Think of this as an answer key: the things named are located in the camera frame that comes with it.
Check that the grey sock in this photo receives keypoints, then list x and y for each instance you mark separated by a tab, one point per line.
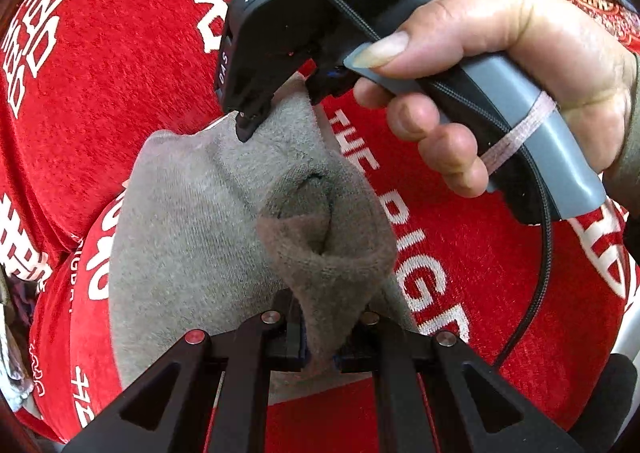
190	233

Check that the red gold patterned cloth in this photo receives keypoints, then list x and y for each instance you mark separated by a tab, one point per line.
600	3

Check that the person's right hand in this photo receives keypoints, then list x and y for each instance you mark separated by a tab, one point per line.
525	23

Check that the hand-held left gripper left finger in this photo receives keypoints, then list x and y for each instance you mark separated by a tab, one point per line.
280	333

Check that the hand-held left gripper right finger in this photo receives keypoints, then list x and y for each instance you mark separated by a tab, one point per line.
360	348

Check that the person's right forearm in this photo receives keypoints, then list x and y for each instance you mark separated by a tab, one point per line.
631	158

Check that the pale crumpled cloth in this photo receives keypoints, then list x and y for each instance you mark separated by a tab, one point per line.
15	368

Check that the red printed blanket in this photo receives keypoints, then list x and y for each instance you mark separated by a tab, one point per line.
125	33

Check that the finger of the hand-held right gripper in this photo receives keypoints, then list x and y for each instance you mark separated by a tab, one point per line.
327	83
250	108

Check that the dark plaid cloth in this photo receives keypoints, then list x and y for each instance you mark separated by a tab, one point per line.
22	298

